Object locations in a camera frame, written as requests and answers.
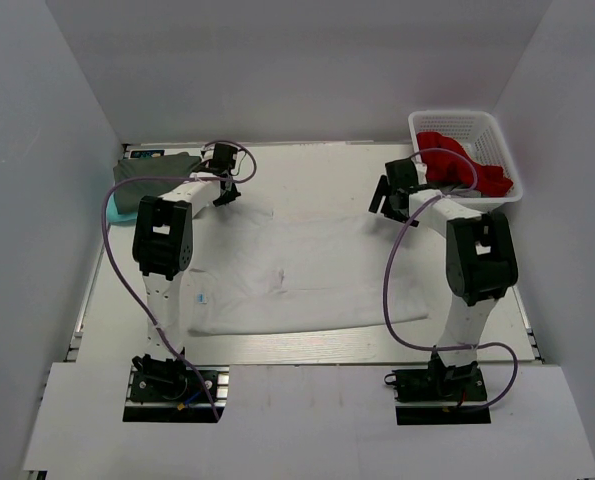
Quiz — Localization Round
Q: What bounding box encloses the blue sticker label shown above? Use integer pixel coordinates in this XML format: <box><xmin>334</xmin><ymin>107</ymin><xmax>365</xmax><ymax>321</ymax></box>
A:
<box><xmin>129</xmin><ymin>149</ymin><xmax>165</xmax><ymax>159</ymax></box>

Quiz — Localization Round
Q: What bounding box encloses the grey folded t-shirt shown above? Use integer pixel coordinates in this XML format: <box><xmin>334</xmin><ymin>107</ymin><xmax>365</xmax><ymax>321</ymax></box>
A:
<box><xmin>113</xmin><ymin>152</ymin><xmax>201</xmax><ymax>215</ymax></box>

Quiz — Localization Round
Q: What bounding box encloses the red t-shirt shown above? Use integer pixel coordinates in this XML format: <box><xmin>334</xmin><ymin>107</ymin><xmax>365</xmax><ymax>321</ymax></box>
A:
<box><xmin>416</xmin><ymin>132</ymin><xmax>514</xmax><ymax>197</ymax></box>

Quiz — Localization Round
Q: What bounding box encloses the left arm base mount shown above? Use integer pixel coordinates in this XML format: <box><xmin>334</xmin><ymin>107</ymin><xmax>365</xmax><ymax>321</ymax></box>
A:
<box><xmin>123</xmin><ymin>355</ymin><xmax>229</xmax><ymax>424</ymax></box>

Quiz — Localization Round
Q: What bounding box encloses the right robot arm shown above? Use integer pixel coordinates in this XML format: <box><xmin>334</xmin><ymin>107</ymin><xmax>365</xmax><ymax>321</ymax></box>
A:
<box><xmin>369</xmin><ymin>158</ymin><xmax>518</xmax><ymax>402</ymax></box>

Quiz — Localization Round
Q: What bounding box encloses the white t-shirt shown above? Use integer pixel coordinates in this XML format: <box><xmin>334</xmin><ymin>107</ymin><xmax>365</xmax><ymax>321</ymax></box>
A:
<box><xmin>182</xmin><ymin>203</ymin><xmax>428</xmax><ymax>336</ymax></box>

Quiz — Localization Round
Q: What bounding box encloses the teal folded t-shirt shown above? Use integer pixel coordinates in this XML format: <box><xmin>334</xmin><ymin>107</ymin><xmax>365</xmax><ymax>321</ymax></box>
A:
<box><xmin>105</xmin><ymin>195</ymin><xmax>137</xmax><ymax>225</ymax></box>

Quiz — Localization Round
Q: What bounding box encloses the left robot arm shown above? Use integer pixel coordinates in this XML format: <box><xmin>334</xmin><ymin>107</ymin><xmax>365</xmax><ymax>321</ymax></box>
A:
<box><xmin>132</xmin><ymin>142</ymin><xmax>240</xmax><ymax>361</ymax></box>

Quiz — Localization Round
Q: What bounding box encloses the white plastic basket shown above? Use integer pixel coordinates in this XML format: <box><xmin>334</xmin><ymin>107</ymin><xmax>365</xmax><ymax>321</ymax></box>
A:
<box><xmin>408</xmin><ymin>110</ymin><xmax>523</xmax><ymax>212</ymax></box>

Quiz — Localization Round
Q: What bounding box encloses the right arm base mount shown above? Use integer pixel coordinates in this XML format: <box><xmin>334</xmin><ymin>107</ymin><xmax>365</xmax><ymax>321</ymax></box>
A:
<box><xmin>384</xmin><ymin>368</ymin><xmax>491</xmax><ymax>426</ymax></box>

